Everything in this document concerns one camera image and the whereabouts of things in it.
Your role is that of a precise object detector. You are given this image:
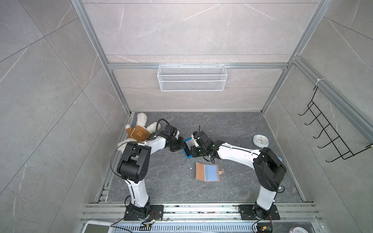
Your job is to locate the white tablet device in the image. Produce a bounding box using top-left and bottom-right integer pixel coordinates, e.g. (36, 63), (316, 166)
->
(82, 220), (115, 233)

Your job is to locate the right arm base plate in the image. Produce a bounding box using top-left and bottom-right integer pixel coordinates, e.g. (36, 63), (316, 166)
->
(238, 204), (280, 220)

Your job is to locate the tan leather card holder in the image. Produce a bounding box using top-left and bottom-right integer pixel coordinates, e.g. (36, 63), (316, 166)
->
(196, 162), (224, 182)

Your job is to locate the blue card box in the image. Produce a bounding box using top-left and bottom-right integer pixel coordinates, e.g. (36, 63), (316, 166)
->
(184, 139), (193, 158)

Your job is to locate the stack of credit cards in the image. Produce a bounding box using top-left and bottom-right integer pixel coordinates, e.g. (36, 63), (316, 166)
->
(185, 138), (195, 150)

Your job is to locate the white round clock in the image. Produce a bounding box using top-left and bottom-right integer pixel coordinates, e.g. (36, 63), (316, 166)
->
(253, 134), (269, 148)

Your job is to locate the pink white round object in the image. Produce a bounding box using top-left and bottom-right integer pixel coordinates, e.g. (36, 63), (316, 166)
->
(289, 227), (309, 233)

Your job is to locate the white wire mesh basket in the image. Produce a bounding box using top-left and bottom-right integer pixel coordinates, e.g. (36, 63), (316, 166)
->
(157, 65), (228, 91)

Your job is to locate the white teddy bear brown shirt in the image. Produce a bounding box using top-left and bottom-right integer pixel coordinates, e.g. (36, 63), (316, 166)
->
(118, 113), (161, 152)

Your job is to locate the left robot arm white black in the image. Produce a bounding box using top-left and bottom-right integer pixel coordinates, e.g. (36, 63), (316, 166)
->
(115, 113), (185, 218)

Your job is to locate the black wire hook rack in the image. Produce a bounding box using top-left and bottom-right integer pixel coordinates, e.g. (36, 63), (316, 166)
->
(298, 86), (373, 163)

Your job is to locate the aluminium rail front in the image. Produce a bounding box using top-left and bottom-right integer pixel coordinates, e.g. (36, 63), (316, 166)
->
(79, 203), (328, 233)

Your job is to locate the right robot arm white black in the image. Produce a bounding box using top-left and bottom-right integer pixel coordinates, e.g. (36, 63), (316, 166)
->
(191, 131), (287, 218)

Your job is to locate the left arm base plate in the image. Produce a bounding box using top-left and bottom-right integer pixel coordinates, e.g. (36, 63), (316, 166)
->
(124, 204), (164, 221)

